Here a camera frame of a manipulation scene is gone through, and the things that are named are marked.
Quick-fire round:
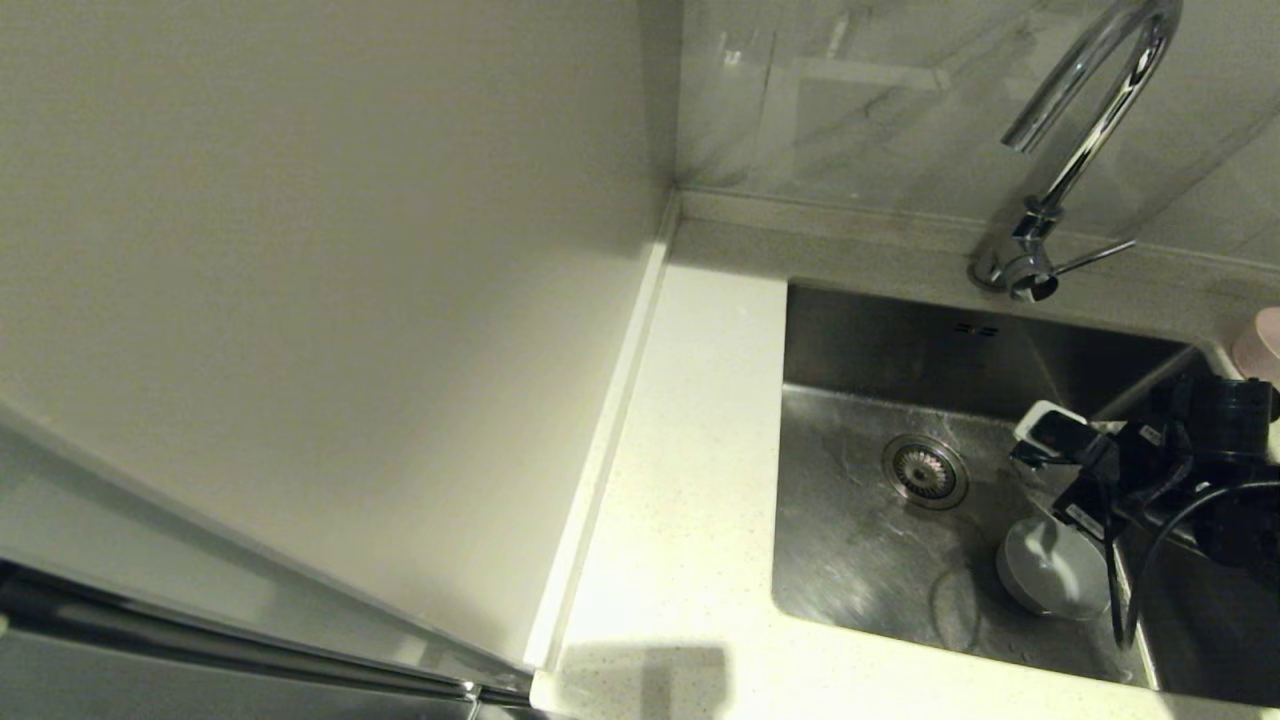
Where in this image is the round metal sink drain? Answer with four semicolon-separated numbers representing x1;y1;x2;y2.
882;434;969;511

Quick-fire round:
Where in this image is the stainless steel sink basin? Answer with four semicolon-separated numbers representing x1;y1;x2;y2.
770;280;1280;706

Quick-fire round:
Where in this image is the thin black camera cable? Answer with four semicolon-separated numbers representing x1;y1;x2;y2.
1100;478;1280;649

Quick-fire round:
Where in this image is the long metal appliance handle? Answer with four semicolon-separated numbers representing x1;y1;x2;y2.
0;565;531;706

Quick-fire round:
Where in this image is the tall white cabinet side panel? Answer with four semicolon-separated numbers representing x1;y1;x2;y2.
0;0;683;673

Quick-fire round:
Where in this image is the chrome gooseneck faucet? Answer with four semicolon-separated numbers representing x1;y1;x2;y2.
968;0;1184;304

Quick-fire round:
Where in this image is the pink bowl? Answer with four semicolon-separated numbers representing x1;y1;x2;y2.
1232;307;1280;389

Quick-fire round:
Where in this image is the stainless steel appliance door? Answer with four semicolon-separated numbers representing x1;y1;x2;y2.
0;560;536;720

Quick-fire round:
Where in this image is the grey blue bowl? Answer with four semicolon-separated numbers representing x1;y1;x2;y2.
995;517;1113;621

